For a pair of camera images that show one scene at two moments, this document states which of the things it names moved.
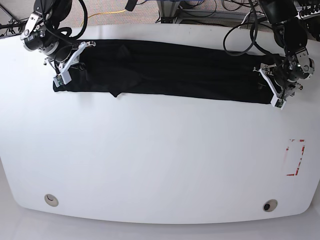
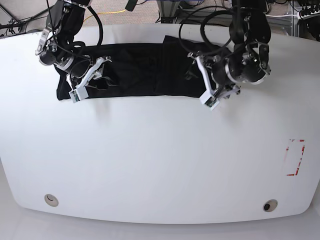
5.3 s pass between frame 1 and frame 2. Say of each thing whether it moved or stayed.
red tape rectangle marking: stayed
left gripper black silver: moved
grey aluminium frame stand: stayed
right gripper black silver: moved
